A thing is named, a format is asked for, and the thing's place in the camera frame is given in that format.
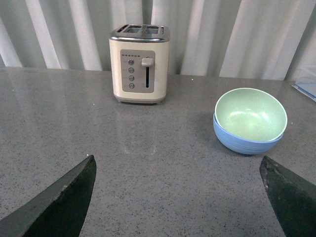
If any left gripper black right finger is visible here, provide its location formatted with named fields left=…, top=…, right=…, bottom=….
left=259, top=156, right=316, bottom=237

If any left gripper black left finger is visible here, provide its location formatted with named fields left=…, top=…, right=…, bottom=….
left=0, top=155, right=96, bottom=237

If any green bowl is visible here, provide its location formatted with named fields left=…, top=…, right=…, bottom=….
left=215, top=88, right=288, bottom=142

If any blue bowl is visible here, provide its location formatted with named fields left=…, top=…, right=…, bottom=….
left=213, top=114, right=283, bottom=155

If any clear plastic food container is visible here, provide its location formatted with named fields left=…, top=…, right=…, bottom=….
left=292, top=81, right=316, bottom=101

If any white pleated curtain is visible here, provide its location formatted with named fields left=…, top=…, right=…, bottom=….
left=0, top=0, right=316, bottom=80

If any cream two-slot toaster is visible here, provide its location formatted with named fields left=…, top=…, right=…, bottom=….
left=109, top=24, right=170, bottom=104

